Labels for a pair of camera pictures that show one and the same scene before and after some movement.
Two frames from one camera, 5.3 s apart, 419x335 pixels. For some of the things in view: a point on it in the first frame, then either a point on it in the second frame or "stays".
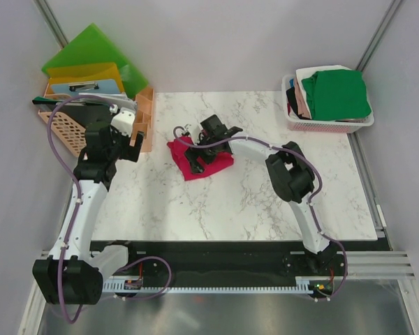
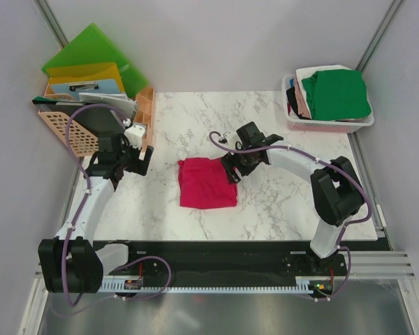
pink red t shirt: (179, 148) to (204, 183)
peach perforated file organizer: (72, 133) stays
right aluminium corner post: (392, 10) stays
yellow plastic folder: (86, 72) stays
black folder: (83, 112) stays
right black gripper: (192, 155) to (228, 165)
